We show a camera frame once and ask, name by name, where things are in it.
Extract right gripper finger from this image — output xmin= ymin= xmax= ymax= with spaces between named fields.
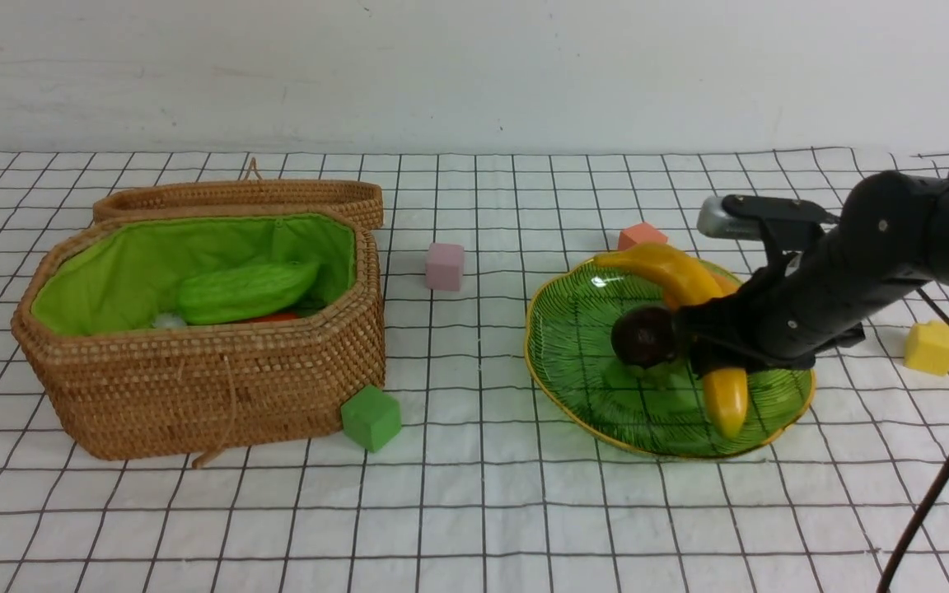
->
xmin=671 ymin=299 xmax=752 ymax=343
xmin=689 ymin=342 xmax=760 ymax=379

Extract green foam cube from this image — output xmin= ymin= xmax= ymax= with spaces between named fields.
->
xmin=340 ymin=385 xmax=402 ymax=453

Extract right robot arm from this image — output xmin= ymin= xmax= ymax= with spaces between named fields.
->
xmin=671 ymin=171 xmax=949 ymax=374

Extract woven rattan basket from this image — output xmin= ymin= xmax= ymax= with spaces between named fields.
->
xmin=12 ymin=206 xmax=386 ymax=468

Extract orange foam cube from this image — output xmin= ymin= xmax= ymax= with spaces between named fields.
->
xmin=616 ymin=222 xmax=669 ymax=251

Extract pink foam cube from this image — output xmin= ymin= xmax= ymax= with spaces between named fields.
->
xmin=424 ymin=241 xmax=465 ymax=292

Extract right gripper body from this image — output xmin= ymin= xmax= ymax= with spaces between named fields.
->
xmin=738 ymin=231 xmax=920 ymax=367

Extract red toy vegetable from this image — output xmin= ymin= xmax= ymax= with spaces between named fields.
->
xmin=242 ymin=311 xmax=300 ymax=324

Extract green toy cucumber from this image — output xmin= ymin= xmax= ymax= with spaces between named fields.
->
xmin=175 ymin=260 xmax=320 ymax=325

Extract yellow foam cube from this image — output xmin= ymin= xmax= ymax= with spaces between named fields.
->
xmin=903 ymin=320 xmax=949 ymax=376

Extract dark purple mangosteen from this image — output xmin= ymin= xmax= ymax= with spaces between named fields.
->
xmin=610 ymin=306 xmax=680 ymax=379

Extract white toy radish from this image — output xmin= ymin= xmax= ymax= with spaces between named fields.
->
xmin=152 ymin=312 xmax=188 ymax=329

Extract green glass plate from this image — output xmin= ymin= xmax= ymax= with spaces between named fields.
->
xmin=525 ymin=260 xmax=816 ymax=460

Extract orange toy mango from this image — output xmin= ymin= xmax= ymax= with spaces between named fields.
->
xmin=711 ymin=273 xmax=741 ymax=297

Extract yellow toy banana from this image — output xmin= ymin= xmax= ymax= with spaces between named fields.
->
xmin=592 ymin=243 xmax=749 ymax=440

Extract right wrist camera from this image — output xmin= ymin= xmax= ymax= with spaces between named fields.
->
xmin=696 ymin=194 xmax=839 ymax=258

